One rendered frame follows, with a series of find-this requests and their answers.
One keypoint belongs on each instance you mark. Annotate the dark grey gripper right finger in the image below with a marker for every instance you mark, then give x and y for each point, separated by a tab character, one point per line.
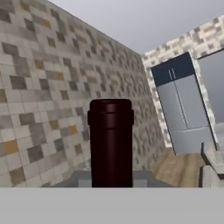
142	177

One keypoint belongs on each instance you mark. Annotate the dark red wine bottle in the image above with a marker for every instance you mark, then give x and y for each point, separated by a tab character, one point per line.
110	145

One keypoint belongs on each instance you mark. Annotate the navy blue cupboard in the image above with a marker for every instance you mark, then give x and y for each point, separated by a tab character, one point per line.
172	70

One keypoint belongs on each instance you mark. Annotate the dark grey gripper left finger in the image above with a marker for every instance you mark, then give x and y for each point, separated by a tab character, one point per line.
82	177

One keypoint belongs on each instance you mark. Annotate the silver fridge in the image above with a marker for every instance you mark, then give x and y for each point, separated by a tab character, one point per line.
186	116

